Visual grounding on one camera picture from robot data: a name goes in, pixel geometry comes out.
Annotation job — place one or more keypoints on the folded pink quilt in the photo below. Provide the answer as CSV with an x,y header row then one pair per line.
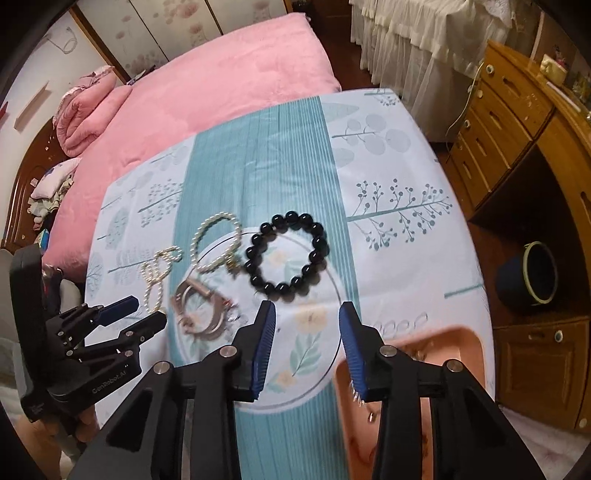
x,y
87,115

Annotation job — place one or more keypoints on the pink bed blanket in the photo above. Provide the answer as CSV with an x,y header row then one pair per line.
x,y
207,83

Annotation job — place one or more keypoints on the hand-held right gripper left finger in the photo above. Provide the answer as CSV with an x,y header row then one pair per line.
x,y
265,351

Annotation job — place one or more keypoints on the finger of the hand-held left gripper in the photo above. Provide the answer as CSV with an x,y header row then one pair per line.
x,y
119,308
147,325

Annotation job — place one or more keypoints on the wooden desk with drawers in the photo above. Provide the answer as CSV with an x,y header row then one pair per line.
x,y
508,92

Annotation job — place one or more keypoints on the white wall shelf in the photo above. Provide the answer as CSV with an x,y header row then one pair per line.
x,y
31,108

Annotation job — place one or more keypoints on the floral sliding wardrobe doors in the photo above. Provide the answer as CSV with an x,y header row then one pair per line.
x,y
152,32

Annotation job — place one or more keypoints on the leaf printed cloth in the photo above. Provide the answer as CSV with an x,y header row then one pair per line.
x,y
277,161

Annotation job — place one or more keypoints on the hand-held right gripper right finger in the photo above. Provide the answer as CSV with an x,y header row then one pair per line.
x,y
353,356

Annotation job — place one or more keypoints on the floral pillow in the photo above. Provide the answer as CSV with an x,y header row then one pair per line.
x,y
55,179

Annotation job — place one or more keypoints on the person's left hand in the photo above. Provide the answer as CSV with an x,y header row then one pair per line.
x,y
85,427

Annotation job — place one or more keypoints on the pile of colourful clothes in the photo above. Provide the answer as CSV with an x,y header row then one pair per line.
x,y
44,210

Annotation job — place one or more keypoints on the yellow ceramic holder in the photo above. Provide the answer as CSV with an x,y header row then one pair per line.
x,y
551,69

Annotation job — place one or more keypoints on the dark blue waste bin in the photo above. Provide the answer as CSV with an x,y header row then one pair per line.
x,y
512,282

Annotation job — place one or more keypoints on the white lace curtain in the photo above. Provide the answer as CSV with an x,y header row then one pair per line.
x,y
415,55

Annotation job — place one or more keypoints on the pink plastic tray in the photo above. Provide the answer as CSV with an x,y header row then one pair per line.
x,y
457,340

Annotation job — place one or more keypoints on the wooden headboard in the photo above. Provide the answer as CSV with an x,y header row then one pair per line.
x,y
23,194

